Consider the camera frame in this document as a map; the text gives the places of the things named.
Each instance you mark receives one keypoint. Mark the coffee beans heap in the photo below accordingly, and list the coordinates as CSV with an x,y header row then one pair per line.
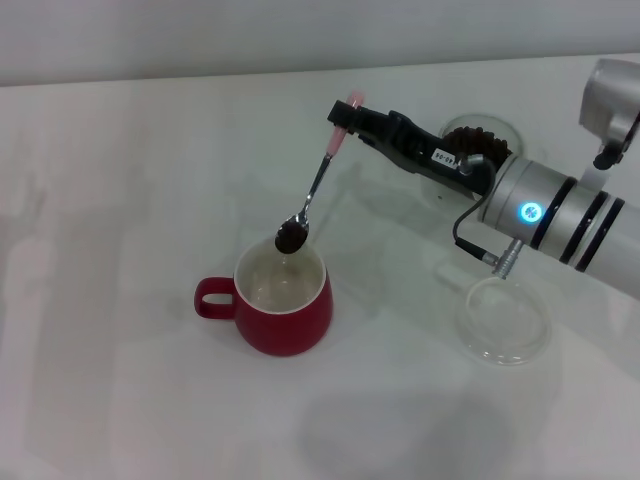
x,y
475,137

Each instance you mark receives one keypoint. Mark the red ceramic mug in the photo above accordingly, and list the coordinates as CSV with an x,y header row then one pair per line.
x,y
285,330

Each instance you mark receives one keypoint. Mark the spoonful of coffee beans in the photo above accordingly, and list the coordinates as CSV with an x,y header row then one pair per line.
x,y
290,242

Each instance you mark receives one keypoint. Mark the round clear glass dish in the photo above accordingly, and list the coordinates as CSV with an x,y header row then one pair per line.
x,y
505,327

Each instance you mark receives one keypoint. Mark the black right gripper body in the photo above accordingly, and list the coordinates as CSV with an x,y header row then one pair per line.
x,y
425,155

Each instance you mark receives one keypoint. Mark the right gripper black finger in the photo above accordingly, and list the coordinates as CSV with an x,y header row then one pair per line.
x,y
345,116
376,139

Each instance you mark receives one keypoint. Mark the clear glass cup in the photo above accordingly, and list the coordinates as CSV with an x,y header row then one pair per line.
x,y
518,137

